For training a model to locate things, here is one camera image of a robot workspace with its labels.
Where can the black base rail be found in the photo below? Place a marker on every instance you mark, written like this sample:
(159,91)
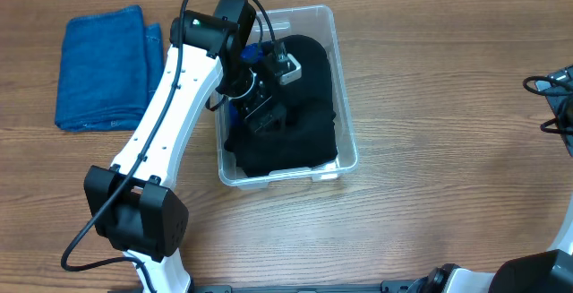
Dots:
(387,286)

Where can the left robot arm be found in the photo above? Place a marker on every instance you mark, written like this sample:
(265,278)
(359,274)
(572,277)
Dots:
(133,203)

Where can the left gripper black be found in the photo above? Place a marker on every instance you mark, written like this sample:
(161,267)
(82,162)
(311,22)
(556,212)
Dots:
(252,111)

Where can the black cloth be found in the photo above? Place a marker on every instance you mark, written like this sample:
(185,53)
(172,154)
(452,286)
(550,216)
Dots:
(313,90)
(307,141)

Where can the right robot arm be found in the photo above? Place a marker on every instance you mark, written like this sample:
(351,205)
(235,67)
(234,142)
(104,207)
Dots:
(547,272)

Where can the clear plastic container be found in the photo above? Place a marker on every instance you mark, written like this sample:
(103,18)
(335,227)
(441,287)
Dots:
(316,22)

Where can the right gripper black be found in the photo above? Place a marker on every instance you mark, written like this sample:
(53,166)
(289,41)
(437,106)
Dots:
(562,90)

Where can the blue sparkly cloth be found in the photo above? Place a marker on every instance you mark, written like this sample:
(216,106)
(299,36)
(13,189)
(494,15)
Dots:
(251,58)

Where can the folded blue denim cloth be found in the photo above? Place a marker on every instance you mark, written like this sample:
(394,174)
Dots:
(111,65)

